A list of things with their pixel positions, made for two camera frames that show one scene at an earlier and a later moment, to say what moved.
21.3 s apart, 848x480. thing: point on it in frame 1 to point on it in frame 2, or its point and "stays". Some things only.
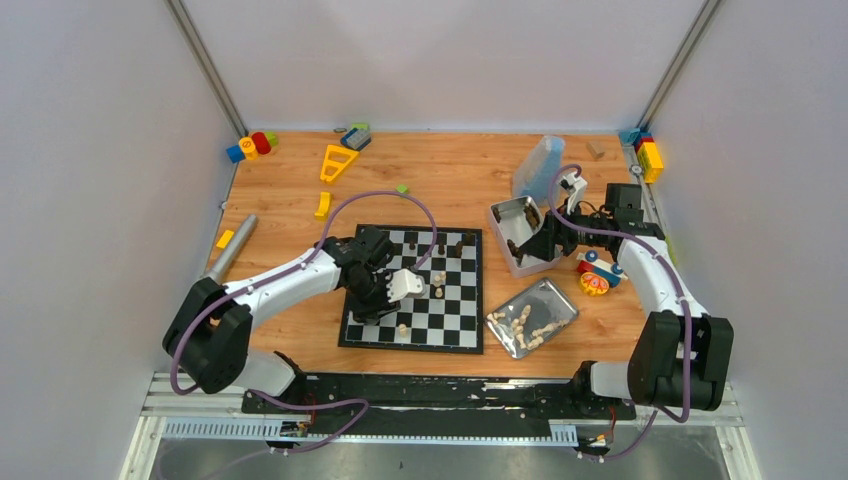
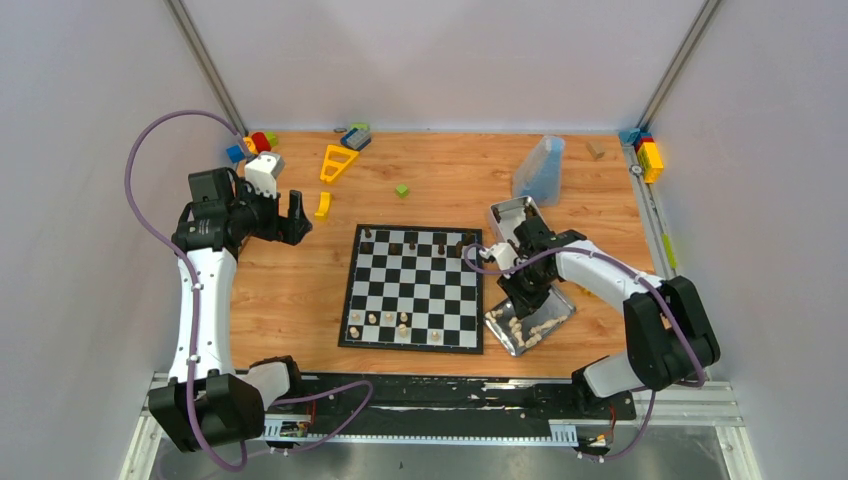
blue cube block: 235,154 stays
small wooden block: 596,149 stays
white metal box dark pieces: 514,223 stays
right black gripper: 554,232 to 522,303
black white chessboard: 449,318 stays
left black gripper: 371,307 to 279,216
